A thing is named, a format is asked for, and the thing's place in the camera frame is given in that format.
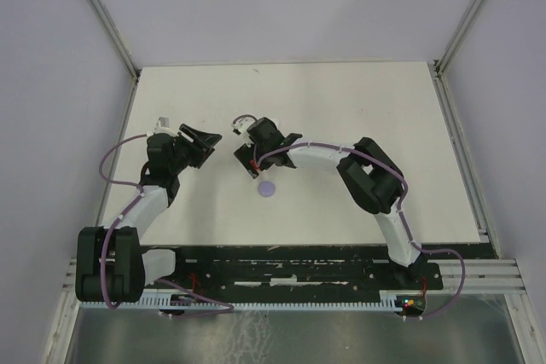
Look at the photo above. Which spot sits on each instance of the orange round charging case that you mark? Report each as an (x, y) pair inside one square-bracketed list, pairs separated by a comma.
[(254, 166)]

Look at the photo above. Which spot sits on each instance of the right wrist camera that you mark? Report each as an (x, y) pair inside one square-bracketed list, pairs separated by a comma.
[(241, 125)]

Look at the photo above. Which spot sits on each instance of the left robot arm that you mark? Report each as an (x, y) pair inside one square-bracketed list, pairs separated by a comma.
[(111, 265)]

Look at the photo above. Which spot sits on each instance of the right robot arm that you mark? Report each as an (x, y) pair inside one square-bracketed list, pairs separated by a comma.
[(373, 181)]

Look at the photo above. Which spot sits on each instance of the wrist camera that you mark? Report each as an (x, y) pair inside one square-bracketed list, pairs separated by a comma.
[(241, 125), (162, 126)]

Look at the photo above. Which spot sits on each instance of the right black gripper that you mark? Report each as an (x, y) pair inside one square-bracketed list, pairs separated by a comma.
[(245, 153)]

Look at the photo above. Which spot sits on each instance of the purple round charging case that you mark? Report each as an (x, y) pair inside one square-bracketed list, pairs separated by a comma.
[(266, 189)]

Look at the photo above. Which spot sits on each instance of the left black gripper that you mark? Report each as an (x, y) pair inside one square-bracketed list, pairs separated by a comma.
[(205, 142)]

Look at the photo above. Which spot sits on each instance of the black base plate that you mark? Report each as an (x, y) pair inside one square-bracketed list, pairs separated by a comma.
[(286, 294)]

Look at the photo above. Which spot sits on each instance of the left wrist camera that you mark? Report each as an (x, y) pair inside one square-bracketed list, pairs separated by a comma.
[(162, 126)]

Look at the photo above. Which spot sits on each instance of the left aluminium frame post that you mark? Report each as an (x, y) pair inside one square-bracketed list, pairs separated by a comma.
[(109, 27)]

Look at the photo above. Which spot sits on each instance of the right aluminium frame post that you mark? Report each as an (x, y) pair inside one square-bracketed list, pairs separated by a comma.
[(462, 30)]

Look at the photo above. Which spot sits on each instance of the aluminium frame post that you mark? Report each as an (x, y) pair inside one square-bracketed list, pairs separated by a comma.
[(109, 27), (462, 30)]

